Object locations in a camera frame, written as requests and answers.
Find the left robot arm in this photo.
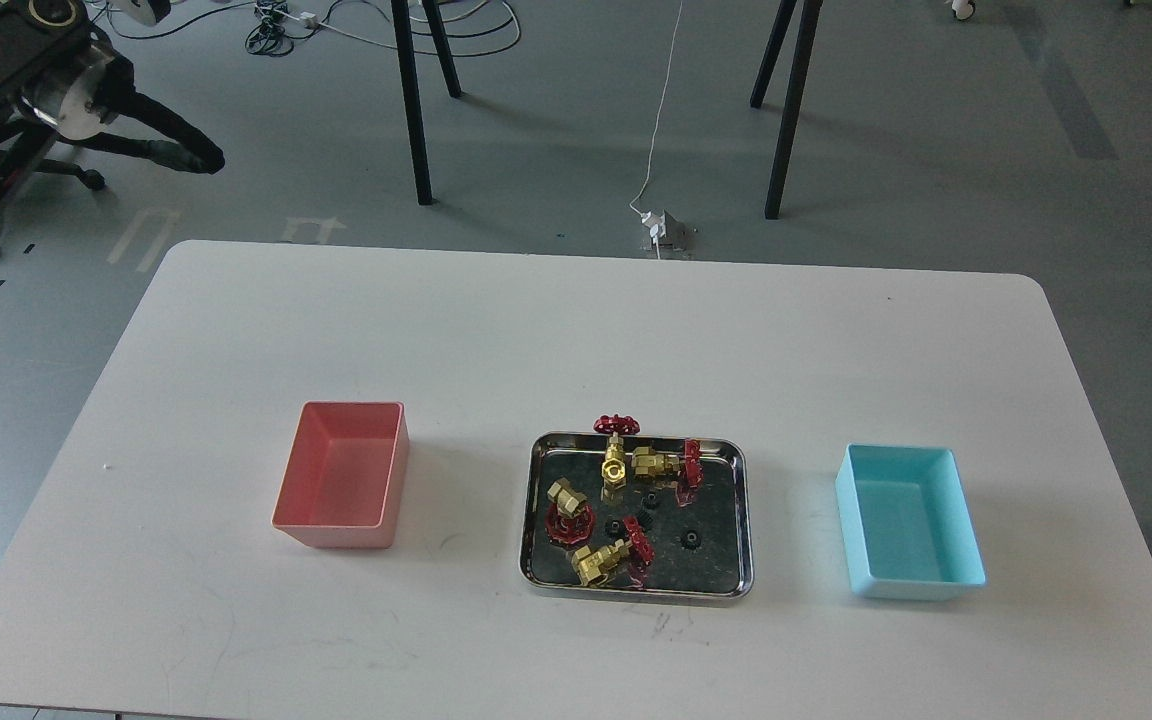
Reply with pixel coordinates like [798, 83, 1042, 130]
[0, 1, 225, 232]

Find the pink plastic box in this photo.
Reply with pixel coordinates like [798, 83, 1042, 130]
[271, 401, 410, 550]

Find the blue plastic box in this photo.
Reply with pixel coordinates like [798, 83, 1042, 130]
[836, 444, 988, 601]

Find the floor power socket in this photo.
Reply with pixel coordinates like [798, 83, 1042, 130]
[639, 211, 695, 258]

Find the stainless steel tray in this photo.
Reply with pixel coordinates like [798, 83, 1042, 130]
[518, 432, 755, 602]

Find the black table leg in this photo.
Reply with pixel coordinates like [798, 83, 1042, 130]
[391, 0, 434, 206]
[420, 0, 462, 99]
[749, 0, 797, 109]
[764, 1, 823, 220]

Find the brass valve upright red handle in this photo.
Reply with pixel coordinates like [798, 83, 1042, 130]
[593, 414, 641, 493]

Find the brass valve sideways red handle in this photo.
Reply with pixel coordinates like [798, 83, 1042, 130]
[631, 438, 704, 488]

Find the white cable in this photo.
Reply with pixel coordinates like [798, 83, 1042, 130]
[629, 0, 685, 217]

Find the brass valve front red handle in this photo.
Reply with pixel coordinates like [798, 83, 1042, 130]
[571, 515, 655, 588]

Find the cable bundle on floor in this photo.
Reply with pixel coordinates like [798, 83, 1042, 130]
[96, 0, 522, 58]

